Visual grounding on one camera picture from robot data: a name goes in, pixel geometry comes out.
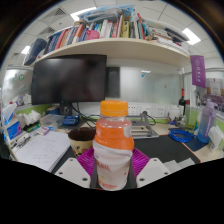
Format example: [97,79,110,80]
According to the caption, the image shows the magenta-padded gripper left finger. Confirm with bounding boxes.
[54,147,98,190]

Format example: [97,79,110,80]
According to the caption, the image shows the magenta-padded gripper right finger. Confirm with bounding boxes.
[128,147,172,190]

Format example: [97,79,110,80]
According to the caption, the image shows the orange-capped drink bottle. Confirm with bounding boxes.
[92,99,136,192]

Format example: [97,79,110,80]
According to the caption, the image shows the purple water bottle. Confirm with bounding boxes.
[197,98,218,144]

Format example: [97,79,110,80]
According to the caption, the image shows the black red-edged desk mat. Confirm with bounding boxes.
[51,128,202,174]

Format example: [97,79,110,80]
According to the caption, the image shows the white paper sheets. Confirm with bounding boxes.
[163,157,196,174]

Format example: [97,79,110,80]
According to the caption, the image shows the brown floral cup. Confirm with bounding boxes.
[67,126,98,158]

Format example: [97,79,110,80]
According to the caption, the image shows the white open paper notebook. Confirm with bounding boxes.
[14,130,72,173]

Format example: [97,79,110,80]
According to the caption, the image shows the grey metal laptop stand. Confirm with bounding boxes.
[129,111,160,140]

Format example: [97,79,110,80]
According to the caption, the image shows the small blue electronic box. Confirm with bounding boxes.
[62,115,80,126]

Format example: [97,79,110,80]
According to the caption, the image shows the clear plastic container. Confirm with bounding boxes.
[39,114,65,130]

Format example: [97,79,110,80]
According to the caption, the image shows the white jar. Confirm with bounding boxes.
[167,106,181,123]

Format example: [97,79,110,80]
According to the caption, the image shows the white crumpled tissues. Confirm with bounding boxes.
[18,109,43,129]

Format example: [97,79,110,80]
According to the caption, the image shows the blue tissue box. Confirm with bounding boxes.
[1,103,24,143]

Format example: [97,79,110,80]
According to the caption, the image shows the white tissue pack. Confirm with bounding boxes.
[208,124,224,151]

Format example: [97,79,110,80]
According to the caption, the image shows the dark wine bottle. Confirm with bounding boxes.
[178,88,188,117]

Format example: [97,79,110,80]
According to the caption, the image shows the black computer monitor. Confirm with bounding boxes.
[30,54,108,116]

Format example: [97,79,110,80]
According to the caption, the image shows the group photo poster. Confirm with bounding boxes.
[199,78,224,113]

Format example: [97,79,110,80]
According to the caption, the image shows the purple hanging banner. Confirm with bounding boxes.
[190,54,207,89]

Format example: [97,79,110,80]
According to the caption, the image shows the white shelf with books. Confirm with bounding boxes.
[22,3,201,69]

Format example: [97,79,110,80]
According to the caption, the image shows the blue coiled cable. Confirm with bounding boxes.
[168,128,194,144]

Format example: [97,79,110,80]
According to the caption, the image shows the black cables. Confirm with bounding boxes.
[71,103,101,129]

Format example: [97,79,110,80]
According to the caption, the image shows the white wall power socket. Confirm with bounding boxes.
[127,103,138,116]
[141,104,153,117]
[154,105,167,118]

